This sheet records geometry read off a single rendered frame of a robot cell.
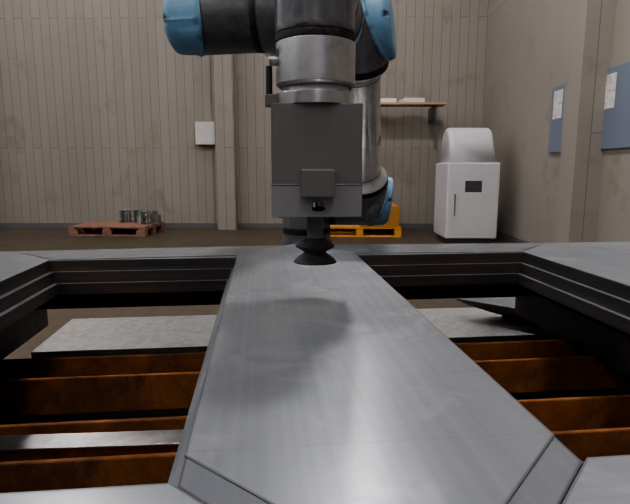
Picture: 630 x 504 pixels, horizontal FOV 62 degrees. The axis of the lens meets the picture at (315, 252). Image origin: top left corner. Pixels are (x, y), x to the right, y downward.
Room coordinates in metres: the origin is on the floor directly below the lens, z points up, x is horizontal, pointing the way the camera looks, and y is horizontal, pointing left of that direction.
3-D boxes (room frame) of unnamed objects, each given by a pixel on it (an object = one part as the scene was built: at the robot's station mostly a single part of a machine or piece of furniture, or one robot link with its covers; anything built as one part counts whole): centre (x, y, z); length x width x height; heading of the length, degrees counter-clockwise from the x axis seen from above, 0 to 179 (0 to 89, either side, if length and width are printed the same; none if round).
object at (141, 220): (7.92, 3.02, 0.17); 1.19 x 0.83 x 0.34; 89
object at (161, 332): (1.02, -0.15, 0.66); 1.30 x 0.20 x 0.03; 96
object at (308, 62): (0.51, 0.00, 1.08); 0.08 x 0.08 x 0.05
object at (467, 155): (7.13, -2.06, 0.76); 0.77 x 0.68 x 1.52; 179
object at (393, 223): (7.86, -0.66, 0.22); 1.22 x 0.87 x 0.44; 89
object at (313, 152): (0.50, 0.00, 1.01); 0.10 x 0.09 x 0.16; 3
